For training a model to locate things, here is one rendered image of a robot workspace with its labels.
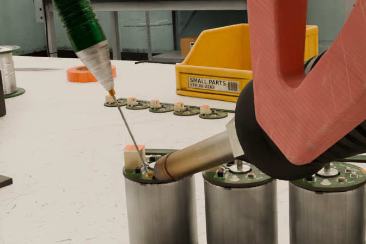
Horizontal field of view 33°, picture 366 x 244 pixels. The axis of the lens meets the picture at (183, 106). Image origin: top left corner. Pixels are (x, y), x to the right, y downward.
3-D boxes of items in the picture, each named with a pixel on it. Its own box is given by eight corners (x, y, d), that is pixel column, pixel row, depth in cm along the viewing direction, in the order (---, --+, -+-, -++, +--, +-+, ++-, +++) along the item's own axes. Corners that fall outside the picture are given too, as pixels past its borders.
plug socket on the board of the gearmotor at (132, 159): (145, 170, 21) (144, 151, 20) (122, 169, 21) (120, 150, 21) (153, 163, 21) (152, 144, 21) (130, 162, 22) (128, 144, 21)
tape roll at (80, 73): (69, 74, 77) (68, 65, 77) (116, 71, 77) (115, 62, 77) (64, 84, 71) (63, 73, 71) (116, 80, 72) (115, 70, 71)
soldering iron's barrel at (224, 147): (148, 200, 19) (262, 166, 13) (136, 151, 19) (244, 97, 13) (189, 190, 19) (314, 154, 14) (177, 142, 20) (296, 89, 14)
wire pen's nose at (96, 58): (102, 91, 20) (83, 49, 20) (130, 79, 20) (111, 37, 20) (89, 99, 19) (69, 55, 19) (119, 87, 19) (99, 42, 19)
